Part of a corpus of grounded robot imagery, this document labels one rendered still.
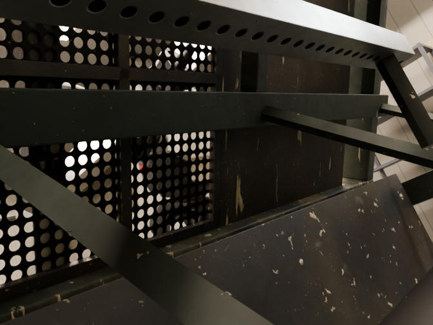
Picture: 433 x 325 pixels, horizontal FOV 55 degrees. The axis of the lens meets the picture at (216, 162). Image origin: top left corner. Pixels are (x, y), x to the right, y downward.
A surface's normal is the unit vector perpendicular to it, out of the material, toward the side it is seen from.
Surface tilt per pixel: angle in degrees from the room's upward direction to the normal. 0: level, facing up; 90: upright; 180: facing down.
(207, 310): 59
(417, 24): 90
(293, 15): 90
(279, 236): 90
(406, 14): 90
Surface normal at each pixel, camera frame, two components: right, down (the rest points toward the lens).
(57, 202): -0.37, -0.59
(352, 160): -0.67, 0.11
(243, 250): 0.64, -0.43
